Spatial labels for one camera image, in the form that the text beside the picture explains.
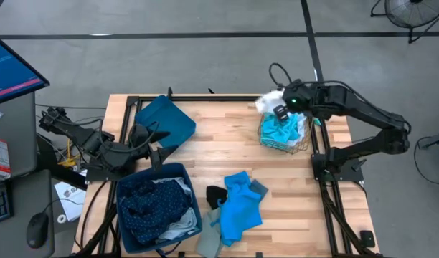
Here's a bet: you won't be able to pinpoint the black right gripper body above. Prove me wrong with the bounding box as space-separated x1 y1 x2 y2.
281 80 314 115

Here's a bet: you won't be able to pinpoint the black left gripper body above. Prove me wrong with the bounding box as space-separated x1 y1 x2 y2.
127 123 153 161

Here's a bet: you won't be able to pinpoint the white fluffy cloth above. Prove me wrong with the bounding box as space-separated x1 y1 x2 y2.
254 89 287 115

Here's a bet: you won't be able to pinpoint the turquoise knit cloth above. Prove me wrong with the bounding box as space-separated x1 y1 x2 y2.
260 113 307 146

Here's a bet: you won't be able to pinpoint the navy white-dotted cloth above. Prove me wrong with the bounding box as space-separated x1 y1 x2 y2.
118 178 192 245

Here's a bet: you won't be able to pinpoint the black cloth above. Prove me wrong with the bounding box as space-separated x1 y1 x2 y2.
205 185 229 211

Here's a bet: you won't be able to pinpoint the light grey cloth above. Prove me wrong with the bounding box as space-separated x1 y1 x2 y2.
156 206 200 242

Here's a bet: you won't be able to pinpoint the pale grey-green knit sock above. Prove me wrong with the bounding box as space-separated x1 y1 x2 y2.
195 206 225 258

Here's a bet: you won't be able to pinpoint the light blue fleece pants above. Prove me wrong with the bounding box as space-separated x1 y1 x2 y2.
214 171 263 247

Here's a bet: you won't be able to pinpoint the teal flat fabric tray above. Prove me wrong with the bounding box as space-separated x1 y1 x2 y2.
133 94 197 149

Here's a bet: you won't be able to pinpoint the dark blue fabric bin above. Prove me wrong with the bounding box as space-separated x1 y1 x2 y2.
115 162 204 255

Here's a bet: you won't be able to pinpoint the white printed paper sheet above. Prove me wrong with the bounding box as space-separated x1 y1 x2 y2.
54 181 88 223

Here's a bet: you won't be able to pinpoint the grey desk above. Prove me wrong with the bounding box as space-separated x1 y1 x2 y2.
0 91 56 258

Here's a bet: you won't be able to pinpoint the black computer mouse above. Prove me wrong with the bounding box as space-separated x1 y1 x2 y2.
26 211 49 249

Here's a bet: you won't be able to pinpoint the black floor fan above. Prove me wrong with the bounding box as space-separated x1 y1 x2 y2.
369 0 439 44

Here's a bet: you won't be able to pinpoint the computer monitor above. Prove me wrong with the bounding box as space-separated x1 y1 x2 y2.
0 30 51 108

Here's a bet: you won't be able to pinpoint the black table clamp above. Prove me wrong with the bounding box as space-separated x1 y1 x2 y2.
359 229 377 249

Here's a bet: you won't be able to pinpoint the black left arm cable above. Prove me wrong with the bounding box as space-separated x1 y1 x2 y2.
97 120 161 155

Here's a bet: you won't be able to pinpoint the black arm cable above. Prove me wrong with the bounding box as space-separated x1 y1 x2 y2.
268 62 293 90
97 120 161 155

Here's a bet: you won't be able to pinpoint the metal wire basket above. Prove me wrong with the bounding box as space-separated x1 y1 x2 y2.
256 110 314 156

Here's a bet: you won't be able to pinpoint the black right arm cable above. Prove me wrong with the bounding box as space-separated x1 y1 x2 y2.
268 62 293 90

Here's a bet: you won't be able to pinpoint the black aluminium frame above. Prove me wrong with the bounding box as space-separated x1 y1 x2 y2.
97 87 382 258

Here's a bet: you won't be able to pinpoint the yellow cable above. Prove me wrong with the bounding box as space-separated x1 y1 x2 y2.
57 138 81 168

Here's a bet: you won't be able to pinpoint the black floor cable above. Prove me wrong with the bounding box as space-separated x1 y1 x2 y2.
413 135 439 187

